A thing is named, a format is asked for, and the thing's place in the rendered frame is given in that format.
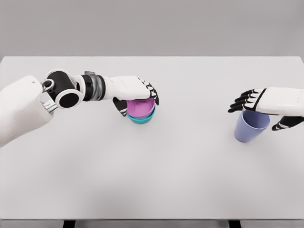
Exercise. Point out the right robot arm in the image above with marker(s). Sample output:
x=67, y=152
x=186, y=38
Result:
x=297, y=102

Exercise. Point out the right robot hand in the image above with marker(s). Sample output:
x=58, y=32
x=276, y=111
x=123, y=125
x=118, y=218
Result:
x=268, y=99

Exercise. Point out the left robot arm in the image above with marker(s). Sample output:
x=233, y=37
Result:
x=23, y=104

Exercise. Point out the pink bowl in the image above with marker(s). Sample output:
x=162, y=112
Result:
x=140, y=107

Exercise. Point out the lavender blue cup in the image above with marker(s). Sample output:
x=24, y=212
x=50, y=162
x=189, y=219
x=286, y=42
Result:
x=249, y=127

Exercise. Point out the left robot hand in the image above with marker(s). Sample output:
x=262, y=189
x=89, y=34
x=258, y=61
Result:
x=133, y=87

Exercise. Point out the teal bowl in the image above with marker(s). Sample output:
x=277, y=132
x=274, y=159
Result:
x=142, y=119

